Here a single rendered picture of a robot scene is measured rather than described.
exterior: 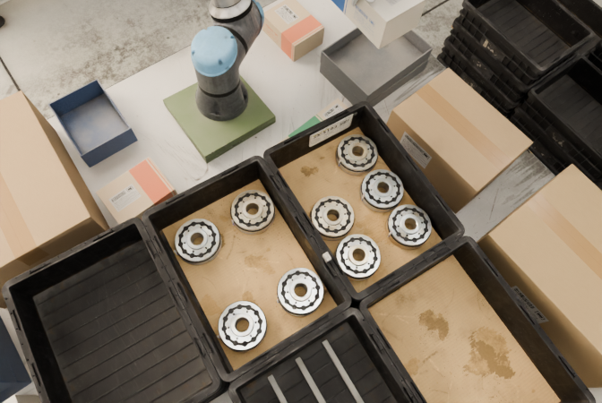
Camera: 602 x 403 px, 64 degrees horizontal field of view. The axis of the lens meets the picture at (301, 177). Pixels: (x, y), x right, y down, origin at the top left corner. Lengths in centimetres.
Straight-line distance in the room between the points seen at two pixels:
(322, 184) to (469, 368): 53
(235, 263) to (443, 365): 51
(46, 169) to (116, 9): 163
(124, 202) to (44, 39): 159
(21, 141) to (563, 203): 128
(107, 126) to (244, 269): 62
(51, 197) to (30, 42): 164
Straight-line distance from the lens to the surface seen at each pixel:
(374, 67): 149
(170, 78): 154
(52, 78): 260
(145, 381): 113
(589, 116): 217
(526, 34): 213
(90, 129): 151
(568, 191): 130
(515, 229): 120
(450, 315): 117
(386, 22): 109
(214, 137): 137
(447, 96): 136
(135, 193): 129
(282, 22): 155
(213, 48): 126
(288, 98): 147
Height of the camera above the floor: 192
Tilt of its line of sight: 66 degrees down
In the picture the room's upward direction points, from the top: 6 degrees clockwise
